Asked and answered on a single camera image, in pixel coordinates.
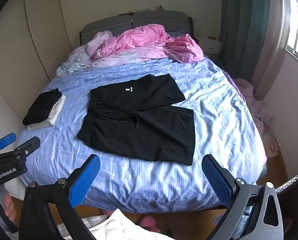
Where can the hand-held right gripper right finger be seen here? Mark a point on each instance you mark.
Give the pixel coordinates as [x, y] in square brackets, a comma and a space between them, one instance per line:
[217, 182]

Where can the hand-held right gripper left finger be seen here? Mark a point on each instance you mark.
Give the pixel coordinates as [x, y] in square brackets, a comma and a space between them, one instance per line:
[85, 180]

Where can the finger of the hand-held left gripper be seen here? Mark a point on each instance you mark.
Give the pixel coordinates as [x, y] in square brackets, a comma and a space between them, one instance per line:
[26, 147]
[6, 140]

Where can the black pants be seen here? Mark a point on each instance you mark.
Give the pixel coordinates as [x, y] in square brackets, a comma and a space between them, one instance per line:
[139, 130]

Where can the person's left hand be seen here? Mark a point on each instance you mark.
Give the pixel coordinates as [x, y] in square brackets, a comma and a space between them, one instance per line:
[10, 207]

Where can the white folded garment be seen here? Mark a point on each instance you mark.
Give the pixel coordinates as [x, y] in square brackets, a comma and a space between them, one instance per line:
[50, 122]

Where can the black folded garment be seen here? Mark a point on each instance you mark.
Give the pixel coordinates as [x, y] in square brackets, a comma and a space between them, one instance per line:
[41, 105]

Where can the white quilted garment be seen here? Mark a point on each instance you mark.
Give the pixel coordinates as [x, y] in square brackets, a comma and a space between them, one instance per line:
[119, 226]

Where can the blue striped floral bed sheet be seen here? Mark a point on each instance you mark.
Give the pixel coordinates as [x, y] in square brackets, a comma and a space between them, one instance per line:
[226, 110]

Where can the pink slipper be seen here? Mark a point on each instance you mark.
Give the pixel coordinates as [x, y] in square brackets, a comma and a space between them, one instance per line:
[147, 222]

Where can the pile of pink clothes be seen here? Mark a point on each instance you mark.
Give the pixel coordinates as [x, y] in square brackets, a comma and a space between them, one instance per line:
[263, 112]

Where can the white wardrobe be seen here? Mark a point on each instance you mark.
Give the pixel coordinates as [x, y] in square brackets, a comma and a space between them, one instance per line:
[38, 30]

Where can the white nightstand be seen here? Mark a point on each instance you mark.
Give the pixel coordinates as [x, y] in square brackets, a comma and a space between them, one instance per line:
[210, 44]

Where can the pink duvet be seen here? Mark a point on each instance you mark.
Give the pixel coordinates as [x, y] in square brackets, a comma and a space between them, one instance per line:
[144, 42]

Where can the lilac pillow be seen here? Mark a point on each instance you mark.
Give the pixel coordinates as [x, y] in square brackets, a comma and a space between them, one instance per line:
[177, 34]

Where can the teal curtain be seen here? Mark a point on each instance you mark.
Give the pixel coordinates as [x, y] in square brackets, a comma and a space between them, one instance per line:
[244, 30]

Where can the grey upholstered bed headboard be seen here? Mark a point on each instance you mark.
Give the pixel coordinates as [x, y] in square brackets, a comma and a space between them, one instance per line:
[149, 18]

